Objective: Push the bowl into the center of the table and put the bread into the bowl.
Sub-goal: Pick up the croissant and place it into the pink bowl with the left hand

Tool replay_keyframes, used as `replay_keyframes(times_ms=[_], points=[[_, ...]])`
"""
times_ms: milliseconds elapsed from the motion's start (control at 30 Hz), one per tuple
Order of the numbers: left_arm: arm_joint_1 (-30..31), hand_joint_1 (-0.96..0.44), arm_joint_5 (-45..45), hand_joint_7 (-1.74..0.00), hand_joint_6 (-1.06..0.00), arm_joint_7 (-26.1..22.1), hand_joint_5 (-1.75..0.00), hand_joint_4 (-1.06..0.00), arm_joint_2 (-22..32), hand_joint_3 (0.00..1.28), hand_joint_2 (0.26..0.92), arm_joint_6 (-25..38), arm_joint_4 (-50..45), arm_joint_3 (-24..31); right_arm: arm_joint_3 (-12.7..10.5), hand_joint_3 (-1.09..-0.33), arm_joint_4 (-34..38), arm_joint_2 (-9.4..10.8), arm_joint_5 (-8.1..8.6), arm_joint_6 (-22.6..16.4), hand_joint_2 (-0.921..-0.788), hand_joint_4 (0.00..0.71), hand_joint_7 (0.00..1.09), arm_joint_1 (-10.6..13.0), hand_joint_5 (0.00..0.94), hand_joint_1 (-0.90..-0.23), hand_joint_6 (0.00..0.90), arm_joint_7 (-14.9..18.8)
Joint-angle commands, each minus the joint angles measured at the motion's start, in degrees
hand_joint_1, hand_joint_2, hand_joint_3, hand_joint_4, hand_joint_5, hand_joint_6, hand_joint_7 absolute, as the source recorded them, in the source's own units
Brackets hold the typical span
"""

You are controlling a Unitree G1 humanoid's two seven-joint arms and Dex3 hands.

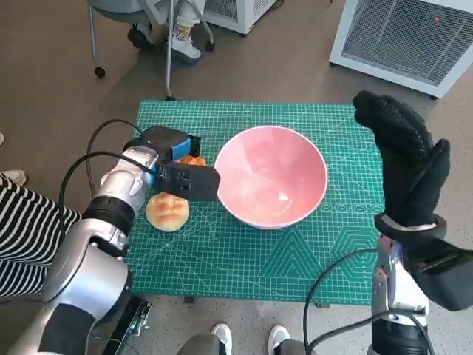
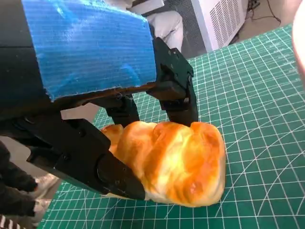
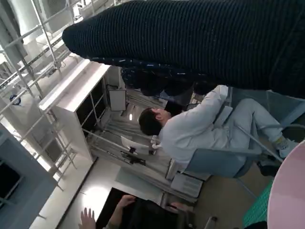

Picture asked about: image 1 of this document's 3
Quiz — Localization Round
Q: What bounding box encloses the green cutting mat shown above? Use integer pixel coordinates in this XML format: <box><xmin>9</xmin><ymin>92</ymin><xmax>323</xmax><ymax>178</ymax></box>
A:
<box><xmin>123</xmin><ymin>98</ymin><xmax>387</xmax><ymax>307</ymax></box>

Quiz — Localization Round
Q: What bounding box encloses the person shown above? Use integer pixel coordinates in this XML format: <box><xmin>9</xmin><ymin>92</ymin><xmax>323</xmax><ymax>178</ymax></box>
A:
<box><xmin>127</xmin><ymin>0</ymin><xmax>208</xmax><ymax>64</ymax></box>
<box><xmin>177</xmin><ymin>323</ymin><xmax>311</xmax><ymax>355</ymax></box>
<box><xmin>0</xmin><ymin>172</ymin><xmax>84</xmax><ymax>302</ymax></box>

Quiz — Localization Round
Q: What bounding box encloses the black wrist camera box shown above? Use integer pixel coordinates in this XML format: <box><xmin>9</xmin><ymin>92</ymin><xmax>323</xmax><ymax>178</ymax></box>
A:
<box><xmin>158</xmin><ymin>160</ymin><xmax>222</xmax><ymax>203</ymax></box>
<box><xmin>404</xmin><ymin>236</ymin><xmax>473</xmax><ymax>311</ymax></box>

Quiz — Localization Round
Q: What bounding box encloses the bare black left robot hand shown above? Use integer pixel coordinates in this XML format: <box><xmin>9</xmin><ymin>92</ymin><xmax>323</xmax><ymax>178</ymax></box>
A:
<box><xmin>142</xmin><ymin>125</ymin><xmax>203</xmax><ymax>166</ymax></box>

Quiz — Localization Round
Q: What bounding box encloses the black metal stand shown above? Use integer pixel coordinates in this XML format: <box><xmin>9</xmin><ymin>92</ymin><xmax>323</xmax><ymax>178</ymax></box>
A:
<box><xmin>101</xmin><ymin>294</ymin><xmax>153</xmax><ymax>355</ymax></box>

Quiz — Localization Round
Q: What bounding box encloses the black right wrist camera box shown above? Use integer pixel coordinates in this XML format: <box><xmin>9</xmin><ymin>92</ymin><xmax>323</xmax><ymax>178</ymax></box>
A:
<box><xmin>404</xmin><ymin>236</ymin><xmax>473</xmax><ymax>311</ymax></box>

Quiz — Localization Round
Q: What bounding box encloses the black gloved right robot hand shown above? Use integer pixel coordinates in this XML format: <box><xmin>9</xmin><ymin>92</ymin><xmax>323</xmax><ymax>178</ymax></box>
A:
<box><xmin>353</xmin><ymin>90</ymin><xmax>452</xmax><ymax>229</ymax></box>

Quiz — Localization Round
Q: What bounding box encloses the small white mesh cabinet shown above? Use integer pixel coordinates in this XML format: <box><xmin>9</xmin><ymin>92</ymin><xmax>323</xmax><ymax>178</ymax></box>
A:
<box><xmin>203</xmin><ymin>0</ymin><xmax>285</xmax><ymax>37</ymax></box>

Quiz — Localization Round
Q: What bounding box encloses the grey office chair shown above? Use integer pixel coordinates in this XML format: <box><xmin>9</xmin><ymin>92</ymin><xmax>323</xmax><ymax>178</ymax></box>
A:
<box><xmin>87</xmin><ymin>0</ymin><xmax>216</xmax><ymax>101</ymax></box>

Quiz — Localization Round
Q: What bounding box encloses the large white mesh cabinet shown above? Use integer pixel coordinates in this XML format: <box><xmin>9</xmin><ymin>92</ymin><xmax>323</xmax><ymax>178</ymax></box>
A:
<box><xmin>328</xmin><ymin>0</ymin><xmax>473</xmax><ymax>99</ymax></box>

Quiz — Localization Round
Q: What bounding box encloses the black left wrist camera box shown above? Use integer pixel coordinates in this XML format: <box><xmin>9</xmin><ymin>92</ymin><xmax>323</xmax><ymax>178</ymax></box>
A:
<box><xmin>158</xmin><ymin>160</ymin><xmax>222</xmax><ymax>203</ymax></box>

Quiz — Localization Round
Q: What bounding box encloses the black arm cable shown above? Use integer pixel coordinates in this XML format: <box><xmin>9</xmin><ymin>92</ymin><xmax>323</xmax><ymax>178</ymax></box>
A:
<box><xmin>58</xmin><ymin>118</ymin><xmax>160</xmax><ymax>215</ymax></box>
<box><xmin>302</xmin><ymin>248</ymin><xmax>380</xmax><ymax>355</ymax></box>

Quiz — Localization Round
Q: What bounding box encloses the long striped toy bread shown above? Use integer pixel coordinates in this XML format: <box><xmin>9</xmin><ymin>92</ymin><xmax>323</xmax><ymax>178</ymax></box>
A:
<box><xmin>177</xmin><ymin>155</ymin><xmax>208</xmax><ymax>167</ymax></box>

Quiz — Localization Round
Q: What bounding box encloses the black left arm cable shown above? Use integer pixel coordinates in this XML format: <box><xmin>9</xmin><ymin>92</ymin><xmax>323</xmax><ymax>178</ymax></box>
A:
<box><xmin>58</xmin><ymin>118</ymin><xmax>160</xmax><ymax>215</ymax></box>

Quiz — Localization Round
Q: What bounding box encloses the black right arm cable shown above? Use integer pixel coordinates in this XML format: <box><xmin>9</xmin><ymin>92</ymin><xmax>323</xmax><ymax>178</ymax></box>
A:
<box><xmin>302</xmin><ymin>248</ymin><xmax>380</xmax><ymax>355</ymax></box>

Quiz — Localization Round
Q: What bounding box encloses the round toy bread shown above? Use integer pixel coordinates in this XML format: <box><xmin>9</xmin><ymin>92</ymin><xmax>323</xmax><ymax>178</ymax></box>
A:
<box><xmin>146</xmin><ymin>192</ymin><xmax>191</xmax><ymax>233</ymax></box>

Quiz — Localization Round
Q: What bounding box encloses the pink bowl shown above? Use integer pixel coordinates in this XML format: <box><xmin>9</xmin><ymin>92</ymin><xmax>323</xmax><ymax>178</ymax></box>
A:
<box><xmin>214</xmin><ymin>125</ymin><xmax>329</xmax><ymax>230</ymax></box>

